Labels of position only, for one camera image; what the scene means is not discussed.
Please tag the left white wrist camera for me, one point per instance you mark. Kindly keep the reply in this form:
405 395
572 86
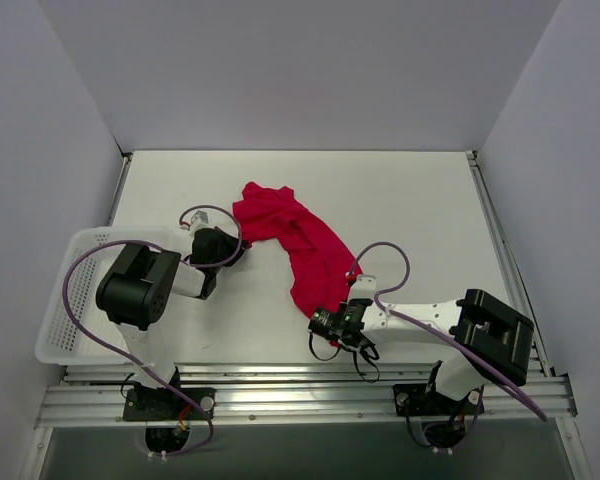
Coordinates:
199 220

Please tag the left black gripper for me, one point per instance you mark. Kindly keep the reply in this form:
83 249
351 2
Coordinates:
235 245

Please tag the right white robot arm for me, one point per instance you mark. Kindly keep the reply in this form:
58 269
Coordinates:
490 342

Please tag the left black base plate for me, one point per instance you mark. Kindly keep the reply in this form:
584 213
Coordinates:
144 404

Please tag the white perforated plastic basket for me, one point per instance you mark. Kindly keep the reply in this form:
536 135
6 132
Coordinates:
59 341

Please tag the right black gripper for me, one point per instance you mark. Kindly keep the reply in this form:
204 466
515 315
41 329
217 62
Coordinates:
340 327

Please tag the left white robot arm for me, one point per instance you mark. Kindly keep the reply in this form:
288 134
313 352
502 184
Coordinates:
135 291

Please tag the red t-shirt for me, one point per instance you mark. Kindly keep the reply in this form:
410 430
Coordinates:
321 264

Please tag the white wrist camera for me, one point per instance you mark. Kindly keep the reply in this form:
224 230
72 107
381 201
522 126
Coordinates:
361 286
199 220

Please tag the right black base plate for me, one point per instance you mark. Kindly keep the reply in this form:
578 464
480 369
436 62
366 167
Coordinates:
417 400

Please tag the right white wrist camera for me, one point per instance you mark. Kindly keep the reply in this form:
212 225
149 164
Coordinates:
361 286

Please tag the aluminium extrusion rail frame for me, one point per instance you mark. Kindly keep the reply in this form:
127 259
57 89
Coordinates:
323 393

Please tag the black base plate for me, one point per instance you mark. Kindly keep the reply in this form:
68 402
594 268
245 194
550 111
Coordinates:
144 404
417 400

